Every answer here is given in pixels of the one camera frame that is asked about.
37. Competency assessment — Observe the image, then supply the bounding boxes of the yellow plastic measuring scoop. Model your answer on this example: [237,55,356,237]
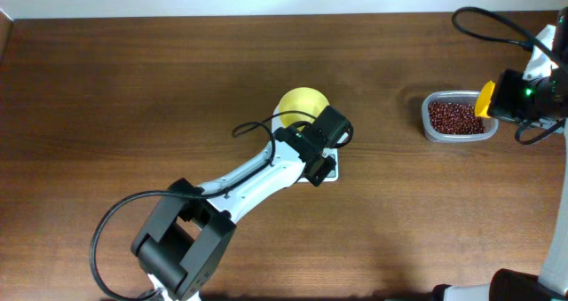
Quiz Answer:
[474,81,496,118]

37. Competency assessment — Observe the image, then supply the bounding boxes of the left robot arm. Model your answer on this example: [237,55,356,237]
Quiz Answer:
[130,106,353,300]

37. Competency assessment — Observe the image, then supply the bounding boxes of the pale yellow plastic bowl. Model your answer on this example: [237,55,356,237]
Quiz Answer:
[278,87,329,127]

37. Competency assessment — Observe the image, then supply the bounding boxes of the white digital kitchen scale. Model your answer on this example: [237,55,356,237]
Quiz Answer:
[270,106,351,186]

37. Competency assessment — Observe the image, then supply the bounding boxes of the clear plastic food container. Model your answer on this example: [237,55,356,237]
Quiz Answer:
[422,91,499,143]

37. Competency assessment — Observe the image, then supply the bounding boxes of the red adzuki beans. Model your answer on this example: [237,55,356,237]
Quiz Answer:
[428,102,485,135]

